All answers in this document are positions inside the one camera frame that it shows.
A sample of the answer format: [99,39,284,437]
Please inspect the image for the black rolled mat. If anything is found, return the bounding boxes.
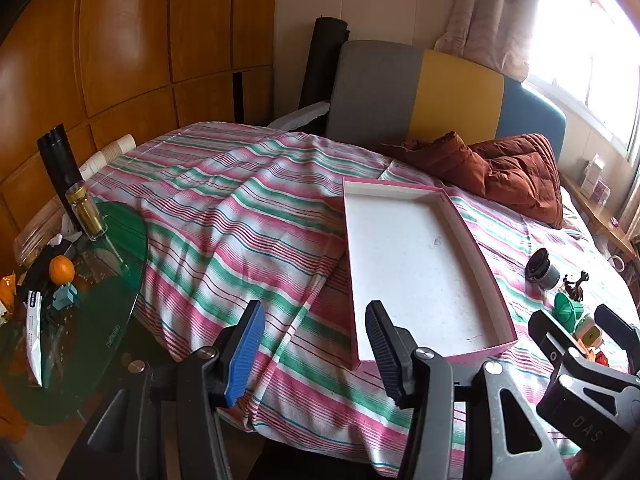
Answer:
[298,17,351,111]

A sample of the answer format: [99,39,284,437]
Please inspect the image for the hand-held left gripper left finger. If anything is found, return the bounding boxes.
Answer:
[57,300,266,480]

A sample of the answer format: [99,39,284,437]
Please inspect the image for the black grey cylinder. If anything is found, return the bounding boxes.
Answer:
[525,247,563,291]

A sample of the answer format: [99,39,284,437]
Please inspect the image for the black cylindrical bottle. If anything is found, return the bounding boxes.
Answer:
[37,124,83,206]

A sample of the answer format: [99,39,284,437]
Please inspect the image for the window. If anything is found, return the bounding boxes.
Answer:
[525,0,640,161]

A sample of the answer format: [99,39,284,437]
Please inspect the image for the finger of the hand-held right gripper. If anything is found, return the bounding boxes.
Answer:
[528,310,583,386]
[594,304,640,361]

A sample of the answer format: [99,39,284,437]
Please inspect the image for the grey yellow blue headboard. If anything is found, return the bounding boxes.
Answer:
[325,40,568,161]

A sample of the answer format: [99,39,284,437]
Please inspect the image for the glass jar with gold lid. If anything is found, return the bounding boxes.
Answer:
[66,184,108,242]

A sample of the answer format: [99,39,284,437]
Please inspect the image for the orange plastic block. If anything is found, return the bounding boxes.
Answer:
[580,342,608,366]

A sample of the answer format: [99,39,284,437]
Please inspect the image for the round green glass table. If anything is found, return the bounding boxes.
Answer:
[0,200,148,428]

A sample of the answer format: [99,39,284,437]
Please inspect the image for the small white box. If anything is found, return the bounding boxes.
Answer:
[581,154,607,188]

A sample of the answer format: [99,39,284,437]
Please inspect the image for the dark brown plastic toy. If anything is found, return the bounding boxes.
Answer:
[562,270,590,303]

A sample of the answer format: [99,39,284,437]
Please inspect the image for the green plastic funnel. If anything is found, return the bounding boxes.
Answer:
[554,291,585,331]

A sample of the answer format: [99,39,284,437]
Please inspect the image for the pale pillow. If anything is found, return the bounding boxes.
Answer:
[560,185,596,236]

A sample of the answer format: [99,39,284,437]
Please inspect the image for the teal small toy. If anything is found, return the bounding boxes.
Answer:
[54,282,81,311]

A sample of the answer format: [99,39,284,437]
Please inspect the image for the orange fruit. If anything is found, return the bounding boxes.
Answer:
[49,255,76,285]

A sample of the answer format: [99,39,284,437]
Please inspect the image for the white snack packet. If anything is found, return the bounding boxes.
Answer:
[22,287,56,388]

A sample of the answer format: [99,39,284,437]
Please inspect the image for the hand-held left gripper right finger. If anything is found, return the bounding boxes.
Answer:
[365,300,573,480]

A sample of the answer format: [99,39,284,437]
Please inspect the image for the pink-edged white cardboard tray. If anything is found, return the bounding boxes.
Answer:
[342,176,518,372]

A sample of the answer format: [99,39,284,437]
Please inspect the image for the wooden bedside shelf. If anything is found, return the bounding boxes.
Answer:
[560,170,636,261]

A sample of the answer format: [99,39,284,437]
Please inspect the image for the beige patterned curtain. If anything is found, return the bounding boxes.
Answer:
[432,0,543,81]

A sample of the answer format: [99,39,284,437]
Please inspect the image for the wooden wardrobe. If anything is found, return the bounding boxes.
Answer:
[0,0,278,261]

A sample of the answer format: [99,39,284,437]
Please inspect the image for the pink green striped bedsheet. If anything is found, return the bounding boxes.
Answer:
[82,121,640,478]

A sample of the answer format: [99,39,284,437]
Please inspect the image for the green grey round toy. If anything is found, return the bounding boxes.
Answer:
[575,312,606,348]

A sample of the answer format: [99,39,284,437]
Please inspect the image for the stack of paper cups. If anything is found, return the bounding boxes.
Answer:
[80,134,137,181]

